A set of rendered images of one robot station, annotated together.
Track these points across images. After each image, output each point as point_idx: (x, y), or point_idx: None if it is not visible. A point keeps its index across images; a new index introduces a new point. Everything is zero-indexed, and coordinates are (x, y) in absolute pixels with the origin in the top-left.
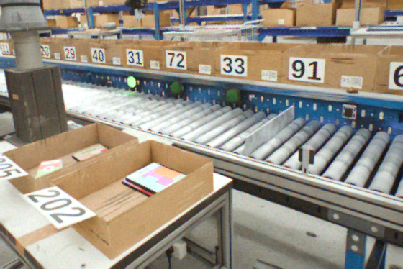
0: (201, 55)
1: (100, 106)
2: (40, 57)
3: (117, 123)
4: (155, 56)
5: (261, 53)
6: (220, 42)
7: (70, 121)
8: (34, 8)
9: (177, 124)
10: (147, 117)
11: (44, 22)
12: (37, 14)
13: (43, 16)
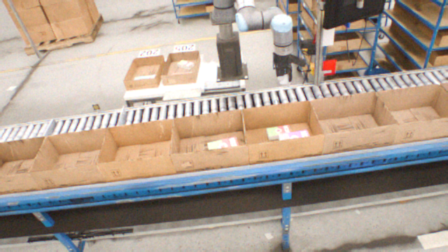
0: (190, 122)
1: (257, 102)
2: (220, 33)
3: (215, 97)
4: (253, 116)
5: (126, 127)
6: (197, 152)
7: (243, 84)
8: (214, 8)
9: (178, 113)
10: (204, 109)
11: (213, 17)
12: (213, 12)
13: (218, 15)
